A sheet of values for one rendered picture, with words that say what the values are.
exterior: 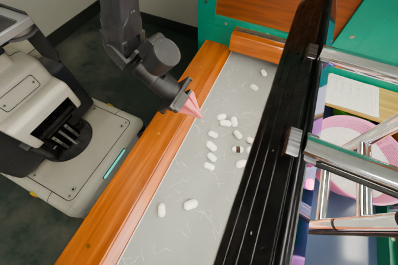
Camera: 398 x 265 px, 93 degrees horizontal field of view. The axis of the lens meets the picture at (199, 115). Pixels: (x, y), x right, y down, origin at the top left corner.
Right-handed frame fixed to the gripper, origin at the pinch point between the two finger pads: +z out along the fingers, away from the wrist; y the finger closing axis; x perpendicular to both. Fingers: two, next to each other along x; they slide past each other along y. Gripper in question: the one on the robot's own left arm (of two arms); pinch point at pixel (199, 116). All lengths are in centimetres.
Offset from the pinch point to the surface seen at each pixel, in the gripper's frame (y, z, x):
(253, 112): 15.6, 17.9, 0.0
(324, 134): 17.7, 36.6, -14.5
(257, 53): 36.3, 8.5, -1.9
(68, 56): 58, -73, 174
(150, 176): -17.9, 1.3, 11.5
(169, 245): -29.6, 12.2, 5.5
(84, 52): 70, -65, 167
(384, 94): 38, 45, -28
